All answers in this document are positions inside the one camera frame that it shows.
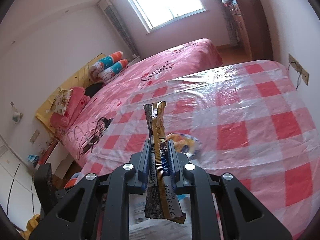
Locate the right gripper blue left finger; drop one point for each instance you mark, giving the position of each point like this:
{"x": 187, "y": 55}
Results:
{"x": 143, "y": 169}

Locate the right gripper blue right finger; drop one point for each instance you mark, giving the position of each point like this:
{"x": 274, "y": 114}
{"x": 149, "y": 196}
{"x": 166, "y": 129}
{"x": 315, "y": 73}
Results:
{"x": 173, "y": 164}

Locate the gold Mesti snack wrapper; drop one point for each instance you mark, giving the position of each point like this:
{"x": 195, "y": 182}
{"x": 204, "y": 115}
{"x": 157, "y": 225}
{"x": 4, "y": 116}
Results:
{"x": 161, "y": 201}

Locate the pink plastic trash bucket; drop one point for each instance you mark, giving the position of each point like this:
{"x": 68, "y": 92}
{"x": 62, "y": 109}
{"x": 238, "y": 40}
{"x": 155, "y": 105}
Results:
{"x": 70, "y": 183}

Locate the white wardrobe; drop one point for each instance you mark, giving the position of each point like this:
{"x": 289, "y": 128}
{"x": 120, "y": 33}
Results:
{"x": 19, "y": 200}

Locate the white nightstand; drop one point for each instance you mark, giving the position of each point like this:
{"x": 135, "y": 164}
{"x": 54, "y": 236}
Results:
{"x": 58, "y": 156}

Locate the black power adapter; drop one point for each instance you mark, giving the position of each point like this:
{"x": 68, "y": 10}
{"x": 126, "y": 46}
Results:
{"x": 106, "y": 122}

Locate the red white checkered plastic tablecloth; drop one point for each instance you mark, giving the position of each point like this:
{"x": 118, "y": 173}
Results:
{"x": 250, "y": 121}

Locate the floral pillow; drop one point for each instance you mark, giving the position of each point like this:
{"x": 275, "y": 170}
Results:
{"x": 60, "y": 102}

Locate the folded pink blanket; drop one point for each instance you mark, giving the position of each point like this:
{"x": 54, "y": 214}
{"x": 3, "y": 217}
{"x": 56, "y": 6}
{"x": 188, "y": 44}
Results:
{"x": 70, "y": 107}

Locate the orange teal rolled quilt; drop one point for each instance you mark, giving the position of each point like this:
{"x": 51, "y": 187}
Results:
{"x": 107, "y": 68}

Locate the pink bed blanket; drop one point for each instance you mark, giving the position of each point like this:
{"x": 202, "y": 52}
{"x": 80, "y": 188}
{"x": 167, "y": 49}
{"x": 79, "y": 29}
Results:
{"x": 188, "y": 58}

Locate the window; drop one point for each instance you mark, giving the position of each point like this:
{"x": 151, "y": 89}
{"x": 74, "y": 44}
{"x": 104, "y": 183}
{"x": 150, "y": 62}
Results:
{"x": 155, "y": 14}

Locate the air conditioner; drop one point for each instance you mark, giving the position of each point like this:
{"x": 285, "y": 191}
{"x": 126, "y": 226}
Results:
{"x": 117, "y": 21}

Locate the brown wooden dresser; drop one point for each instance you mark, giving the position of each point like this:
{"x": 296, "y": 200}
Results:
{"x": 249, "y": 20}

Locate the wall power outlet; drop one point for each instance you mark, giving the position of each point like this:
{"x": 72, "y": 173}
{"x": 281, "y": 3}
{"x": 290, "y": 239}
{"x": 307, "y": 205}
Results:
{"x": 303, "y": 74}

